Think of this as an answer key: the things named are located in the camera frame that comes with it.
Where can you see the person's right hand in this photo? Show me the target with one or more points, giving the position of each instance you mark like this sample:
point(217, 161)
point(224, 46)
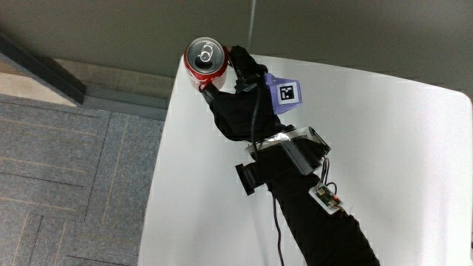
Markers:
point(236, 114)

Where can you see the red cola can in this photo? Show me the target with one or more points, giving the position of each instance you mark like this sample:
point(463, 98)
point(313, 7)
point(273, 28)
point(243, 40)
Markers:
point(207, 68)

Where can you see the person's right forearm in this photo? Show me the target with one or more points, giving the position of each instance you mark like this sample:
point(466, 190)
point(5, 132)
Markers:
point(325, 236)

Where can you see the black wrist-mounted sensor box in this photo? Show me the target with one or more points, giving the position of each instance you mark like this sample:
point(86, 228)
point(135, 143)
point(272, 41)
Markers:
point(295, 155)

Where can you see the small white circuit board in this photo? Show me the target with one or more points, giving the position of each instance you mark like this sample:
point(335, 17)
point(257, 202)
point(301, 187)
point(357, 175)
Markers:
point(326, 198)

